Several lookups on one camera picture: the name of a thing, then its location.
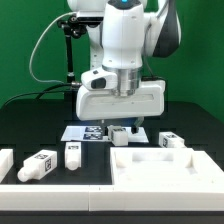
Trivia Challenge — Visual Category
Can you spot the white front fence wall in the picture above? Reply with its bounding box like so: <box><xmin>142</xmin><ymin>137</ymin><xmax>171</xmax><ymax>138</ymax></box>
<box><xmin>0</xmin><ymin>185</ymin><xmax>224</xmax><ymax>212</ymax></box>

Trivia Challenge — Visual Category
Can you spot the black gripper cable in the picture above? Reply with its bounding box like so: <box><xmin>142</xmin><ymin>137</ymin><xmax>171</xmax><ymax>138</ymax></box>
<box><xmin>143</xmin><ymin>56</ymin><xmax>166</xmax><ymax>82</ymax></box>

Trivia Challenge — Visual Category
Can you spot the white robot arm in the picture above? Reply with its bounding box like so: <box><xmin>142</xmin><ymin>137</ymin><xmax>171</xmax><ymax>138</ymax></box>
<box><xmin>67</xmin><ymin>0</ymin><xmax>181</xmax><ymax>123</ymax></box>

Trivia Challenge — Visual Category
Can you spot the white square tabletop tray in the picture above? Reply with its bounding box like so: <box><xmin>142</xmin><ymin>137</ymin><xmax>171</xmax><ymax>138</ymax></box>
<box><xmin>110</xmin><ymin>147</ymin><xmax>224</xmax><ymax>192</ymax></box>

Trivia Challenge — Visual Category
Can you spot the white left fence block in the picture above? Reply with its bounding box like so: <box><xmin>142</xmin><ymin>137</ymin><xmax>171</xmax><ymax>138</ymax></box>
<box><xmin>0</xmin><ymin>149</ymin><xmax>14</xmax><ymax>183</ymax></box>

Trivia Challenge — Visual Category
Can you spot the grey camera cable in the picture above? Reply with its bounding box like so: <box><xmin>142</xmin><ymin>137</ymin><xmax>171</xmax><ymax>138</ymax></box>
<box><xmin>29</xmin><ymin>11</ymin><xmax>78</xmax><ymax>84</ymax></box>

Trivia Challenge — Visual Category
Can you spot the marker sheet with tags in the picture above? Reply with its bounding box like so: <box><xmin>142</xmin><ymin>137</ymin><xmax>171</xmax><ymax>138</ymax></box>
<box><xmin>61</xmin><ymin>126</ymin><xmax>148</xmax><ymax>143</ymax></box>

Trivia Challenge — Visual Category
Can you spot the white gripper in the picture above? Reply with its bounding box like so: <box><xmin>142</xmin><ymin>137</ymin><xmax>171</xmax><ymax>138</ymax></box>
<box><xmin>76</xmin><ymin>80</ymin><xmax>165</xmax><ymax>135</ymax></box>

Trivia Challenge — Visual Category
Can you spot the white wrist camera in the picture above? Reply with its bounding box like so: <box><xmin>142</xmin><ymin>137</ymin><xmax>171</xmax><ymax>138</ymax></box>
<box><xmin>81</xmin><ymin>67</ymin><xmax>118</xmax><ymax>90</ymax></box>

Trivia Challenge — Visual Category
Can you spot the black camera stand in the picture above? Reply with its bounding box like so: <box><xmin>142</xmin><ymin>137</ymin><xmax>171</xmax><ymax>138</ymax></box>
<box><xmin>57</xmin><ymin>16</ymin><xmax>87</xmax><ymax>100</ymax></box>

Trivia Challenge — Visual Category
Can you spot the black cable on table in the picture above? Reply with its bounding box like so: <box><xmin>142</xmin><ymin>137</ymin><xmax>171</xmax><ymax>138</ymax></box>
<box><xmin>1</xmin><ymin>82</ymin><xmax>81</xmax><ymax>108</ymax></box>

